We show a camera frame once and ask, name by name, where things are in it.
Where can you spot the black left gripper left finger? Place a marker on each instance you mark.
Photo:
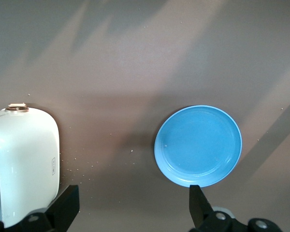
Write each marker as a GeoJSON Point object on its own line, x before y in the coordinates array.
{"type": "Point", "coordinates": [58, 212]}

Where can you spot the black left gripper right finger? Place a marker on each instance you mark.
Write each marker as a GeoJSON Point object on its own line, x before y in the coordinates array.
{"type": "Point", "coordinates": [200, 210]}

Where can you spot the blue plate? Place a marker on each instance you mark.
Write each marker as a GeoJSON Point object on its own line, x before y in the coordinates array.
{"type": "Point", "coordinates": [198, 145]}

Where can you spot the white toaster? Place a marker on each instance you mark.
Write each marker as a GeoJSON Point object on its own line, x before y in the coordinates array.
{"type": "Point", "coordinates": [26, 149]}

